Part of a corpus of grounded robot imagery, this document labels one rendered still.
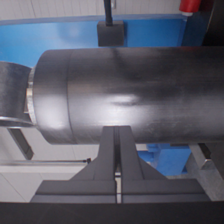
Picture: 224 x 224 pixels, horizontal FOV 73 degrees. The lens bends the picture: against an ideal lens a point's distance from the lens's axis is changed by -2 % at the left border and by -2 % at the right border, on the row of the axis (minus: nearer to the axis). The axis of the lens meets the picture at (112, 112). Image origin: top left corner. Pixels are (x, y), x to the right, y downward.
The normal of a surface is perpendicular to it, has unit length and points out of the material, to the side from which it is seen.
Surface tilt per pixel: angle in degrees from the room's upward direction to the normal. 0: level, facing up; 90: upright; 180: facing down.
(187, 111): 90
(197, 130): 90
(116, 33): 90
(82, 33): 90
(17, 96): 132
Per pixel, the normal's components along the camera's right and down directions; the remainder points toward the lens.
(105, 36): 0.00, 0.62
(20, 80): 0.65, -0.18
